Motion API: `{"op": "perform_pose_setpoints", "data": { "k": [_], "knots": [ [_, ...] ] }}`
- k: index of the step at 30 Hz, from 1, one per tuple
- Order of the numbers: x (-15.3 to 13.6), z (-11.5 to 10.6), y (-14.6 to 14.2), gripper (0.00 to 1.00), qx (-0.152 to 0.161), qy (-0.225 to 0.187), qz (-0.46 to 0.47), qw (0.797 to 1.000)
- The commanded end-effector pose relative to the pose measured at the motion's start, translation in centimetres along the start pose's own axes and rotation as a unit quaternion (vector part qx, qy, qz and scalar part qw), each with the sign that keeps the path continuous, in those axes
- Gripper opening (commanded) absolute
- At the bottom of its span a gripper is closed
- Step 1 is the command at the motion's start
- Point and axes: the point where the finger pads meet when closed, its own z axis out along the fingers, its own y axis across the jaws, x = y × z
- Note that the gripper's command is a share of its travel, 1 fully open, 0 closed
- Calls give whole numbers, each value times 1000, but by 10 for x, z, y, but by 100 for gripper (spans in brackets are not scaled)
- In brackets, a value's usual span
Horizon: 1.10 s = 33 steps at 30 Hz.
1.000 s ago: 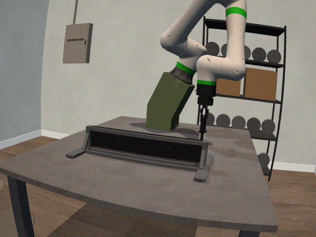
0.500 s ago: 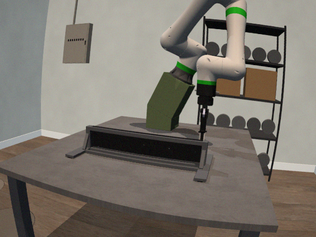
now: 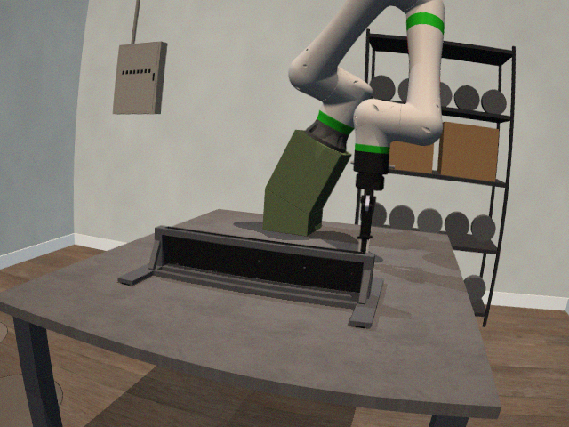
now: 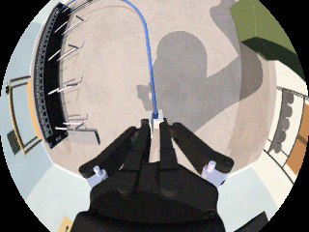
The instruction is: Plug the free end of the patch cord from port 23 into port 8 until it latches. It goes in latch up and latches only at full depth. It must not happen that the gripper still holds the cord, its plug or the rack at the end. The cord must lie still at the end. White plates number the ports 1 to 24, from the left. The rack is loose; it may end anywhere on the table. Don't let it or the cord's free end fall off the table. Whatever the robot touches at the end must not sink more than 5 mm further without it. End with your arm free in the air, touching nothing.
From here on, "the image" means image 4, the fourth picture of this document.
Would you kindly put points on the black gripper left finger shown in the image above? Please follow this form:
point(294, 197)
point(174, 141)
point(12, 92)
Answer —
point(120, 152)

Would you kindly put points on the white cable plug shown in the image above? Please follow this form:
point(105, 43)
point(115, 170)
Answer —
point(155, 116)

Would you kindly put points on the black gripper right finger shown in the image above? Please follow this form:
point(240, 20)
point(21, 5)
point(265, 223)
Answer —
point(211, 165)

